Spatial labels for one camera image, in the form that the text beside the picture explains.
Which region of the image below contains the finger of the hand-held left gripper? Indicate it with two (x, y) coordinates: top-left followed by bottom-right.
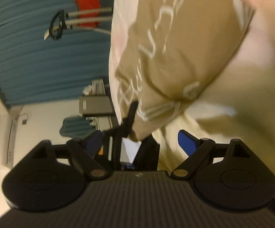
(104, 101), (139, 139)

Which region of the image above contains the blue curtain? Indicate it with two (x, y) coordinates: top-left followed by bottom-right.
(0, 0), (115, 106)

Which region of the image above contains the garment steamer stand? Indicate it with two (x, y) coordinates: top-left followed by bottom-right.
(43, 8), (113, 41)

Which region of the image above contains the tan t-shirt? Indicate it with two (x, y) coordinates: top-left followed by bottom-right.
(114, 0), (257, 141)

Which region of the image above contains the wavy-edged mirror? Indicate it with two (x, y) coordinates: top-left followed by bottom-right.
(59, 117), (92, 138)

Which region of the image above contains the beige chair with black frame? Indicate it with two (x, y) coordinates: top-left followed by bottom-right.
(79, 83), (122, 127)

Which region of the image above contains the white air conditioner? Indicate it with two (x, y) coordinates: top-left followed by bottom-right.
(5, 119), (18, 165)

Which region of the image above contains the pastel tie-dye duvet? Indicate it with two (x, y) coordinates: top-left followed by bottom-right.
(108, 0), (275, 201)

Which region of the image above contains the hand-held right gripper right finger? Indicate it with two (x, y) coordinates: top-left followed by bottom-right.
(171, 129), (251, 180)

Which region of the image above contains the white dresser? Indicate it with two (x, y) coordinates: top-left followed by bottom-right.
(91, 79), (115, 130)

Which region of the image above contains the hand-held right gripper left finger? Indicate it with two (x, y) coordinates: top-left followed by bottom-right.
(31, 131), (109, 180)

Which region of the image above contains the red fuzzy cloth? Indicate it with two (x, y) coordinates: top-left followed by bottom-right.
(75, 0), (102, 28)

